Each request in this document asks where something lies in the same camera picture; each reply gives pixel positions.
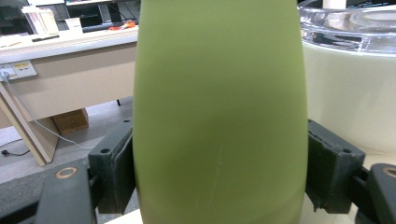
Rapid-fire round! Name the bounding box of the thin black cable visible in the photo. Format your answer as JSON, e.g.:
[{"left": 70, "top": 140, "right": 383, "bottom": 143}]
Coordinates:
[{"left": 0, "top": 138, "right": 31, "bottom": 157}]

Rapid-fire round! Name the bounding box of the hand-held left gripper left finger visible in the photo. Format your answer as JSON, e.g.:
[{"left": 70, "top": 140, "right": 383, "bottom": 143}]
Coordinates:
[{"left": 88, "top": 118, "right": 137, "bottom": 215}]

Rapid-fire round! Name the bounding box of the black keyboard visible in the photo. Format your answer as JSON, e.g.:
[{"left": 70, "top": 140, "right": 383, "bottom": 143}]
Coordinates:
[{"left": 81, "top": 21, "right": 123, "bottom": 34}]

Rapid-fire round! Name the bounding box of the brown cardboard box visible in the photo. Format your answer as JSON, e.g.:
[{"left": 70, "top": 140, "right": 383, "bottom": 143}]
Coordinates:
[{"left": 50, "top": 107, "right": 90, "bottom": 135}]

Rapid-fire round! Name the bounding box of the beige office desk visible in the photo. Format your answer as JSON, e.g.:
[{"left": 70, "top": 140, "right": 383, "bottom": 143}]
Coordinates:
[{"left": 0, "top": 26, "right": 139, "bottom": 167}]

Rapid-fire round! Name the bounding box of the orange object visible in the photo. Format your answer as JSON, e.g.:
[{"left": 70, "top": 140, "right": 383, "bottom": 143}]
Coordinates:
[{"left": 108, "top": 20, "right": 138, "bottom": 32}]

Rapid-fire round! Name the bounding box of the green plastic bottle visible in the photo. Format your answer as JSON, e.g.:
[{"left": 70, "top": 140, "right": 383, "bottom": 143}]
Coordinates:
[{"left": 133, "top": 0, "right": 396, "bottom": 224}]

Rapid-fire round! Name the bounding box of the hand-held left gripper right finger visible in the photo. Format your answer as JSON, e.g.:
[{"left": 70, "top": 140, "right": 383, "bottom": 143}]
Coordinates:
[{"left": 304, "top": 119, "right": 366, "bottom": 214}]

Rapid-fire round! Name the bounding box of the white plastic container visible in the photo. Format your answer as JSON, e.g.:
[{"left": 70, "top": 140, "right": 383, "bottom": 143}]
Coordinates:
[{"left": 21, "top": 6, "right": 60, "bottom": 35}]

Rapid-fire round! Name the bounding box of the white desk socket panel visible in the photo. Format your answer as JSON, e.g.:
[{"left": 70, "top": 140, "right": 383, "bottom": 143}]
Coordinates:
[{"left": 0, "top": 60, "right": 38, "bottom": 82}]

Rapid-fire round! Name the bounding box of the white cable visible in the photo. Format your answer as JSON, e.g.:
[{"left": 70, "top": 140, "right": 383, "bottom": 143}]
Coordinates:
[{"left": 1, "top": 73, "right": 96, "bottom": 151}]

